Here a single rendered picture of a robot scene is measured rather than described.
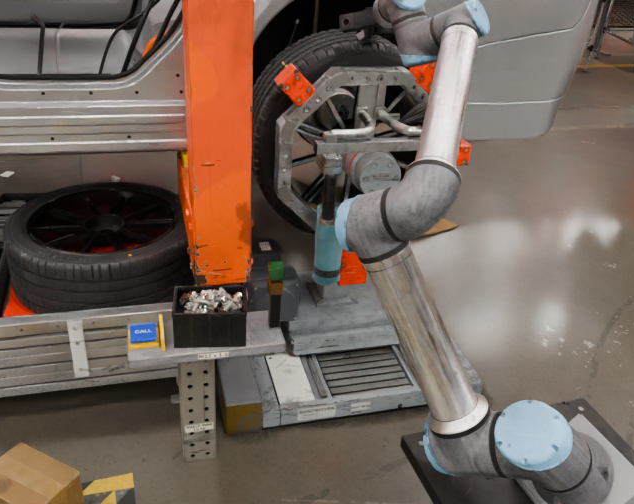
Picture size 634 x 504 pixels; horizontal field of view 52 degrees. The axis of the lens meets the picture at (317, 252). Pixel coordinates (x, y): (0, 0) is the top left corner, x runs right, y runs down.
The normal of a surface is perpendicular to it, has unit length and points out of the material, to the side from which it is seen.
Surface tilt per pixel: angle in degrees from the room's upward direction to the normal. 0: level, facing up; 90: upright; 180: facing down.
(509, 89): 90
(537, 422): 40
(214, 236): 90
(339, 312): 0
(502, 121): 90
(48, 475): 0
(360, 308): 0
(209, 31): 90
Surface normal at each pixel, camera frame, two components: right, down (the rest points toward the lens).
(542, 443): -0.53, -0.55
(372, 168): 0.26, 0.50
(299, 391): 0.07, -0.87
